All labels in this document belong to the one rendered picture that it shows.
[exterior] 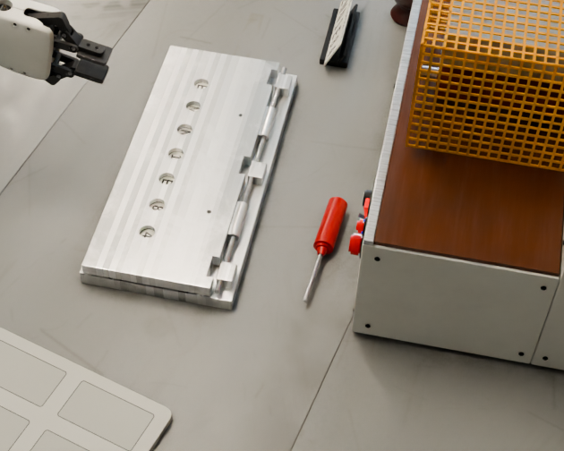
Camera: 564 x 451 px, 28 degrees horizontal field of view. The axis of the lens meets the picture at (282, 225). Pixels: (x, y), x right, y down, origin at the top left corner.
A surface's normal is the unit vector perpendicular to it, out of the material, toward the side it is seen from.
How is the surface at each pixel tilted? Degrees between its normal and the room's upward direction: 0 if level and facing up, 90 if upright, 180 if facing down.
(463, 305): 90
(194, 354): 0
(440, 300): 90
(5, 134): 0
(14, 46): 89
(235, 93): 0
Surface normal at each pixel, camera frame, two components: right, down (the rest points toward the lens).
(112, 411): 0.02, -0.63
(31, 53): -0.10, 0.77
